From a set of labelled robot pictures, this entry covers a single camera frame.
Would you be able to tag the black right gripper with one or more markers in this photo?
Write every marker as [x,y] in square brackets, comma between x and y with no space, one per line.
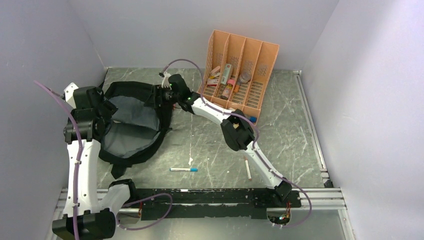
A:
[163,90]

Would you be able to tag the black student backpack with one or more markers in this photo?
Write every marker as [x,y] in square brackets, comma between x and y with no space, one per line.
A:
[138,127]

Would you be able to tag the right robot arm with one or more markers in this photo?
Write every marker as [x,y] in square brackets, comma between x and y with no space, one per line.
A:
[238,132]

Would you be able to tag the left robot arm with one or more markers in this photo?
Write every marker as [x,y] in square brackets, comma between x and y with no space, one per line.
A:
[85,217]

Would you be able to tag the pink white small box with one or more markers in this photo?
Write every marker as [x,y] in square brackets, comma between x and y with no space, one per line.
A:
[212,82]

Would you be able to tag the brown bottle pink cap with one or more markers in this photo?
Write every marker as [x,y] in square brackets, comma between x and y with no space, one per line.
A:
[227,89]

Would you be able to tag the pink eraser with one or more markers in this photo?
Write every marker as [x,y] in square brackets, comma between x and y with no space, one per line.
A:
[215,70]

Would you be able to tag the green white box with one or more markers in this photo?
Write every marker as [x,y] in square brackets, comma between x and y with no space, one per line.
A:
[226,74]

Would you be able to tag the orange glue stick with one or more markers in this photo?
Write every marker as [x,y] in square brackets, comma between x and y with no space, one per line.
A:
[236,87]

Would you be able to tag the orange plastic desk organizer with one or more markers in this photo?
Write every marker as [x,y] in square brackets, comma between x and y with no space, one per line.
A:
[245,54]

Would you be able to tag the grey round jar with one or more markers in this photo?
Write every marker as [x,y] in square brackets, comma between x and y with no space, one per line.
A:
[244,77]

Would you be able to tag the blue white pen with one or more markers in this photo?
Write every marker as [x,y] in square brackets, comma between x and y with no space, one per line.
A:
[175,169]

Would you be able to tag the blue capped small item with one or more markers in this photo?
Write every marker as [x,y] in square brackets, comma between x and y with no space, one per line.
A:
[253,119]

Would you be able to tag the brown white marker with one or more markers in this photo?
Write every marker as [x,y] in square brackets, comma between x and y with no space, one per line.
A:
[247,167]

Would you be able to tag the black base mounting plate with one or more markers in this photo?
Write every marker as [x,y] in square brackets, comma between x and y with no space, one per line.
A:
[172,203]

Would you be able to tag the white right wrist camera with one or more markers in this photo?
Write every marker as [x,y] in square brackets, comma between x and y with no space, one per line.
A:
[165,80]

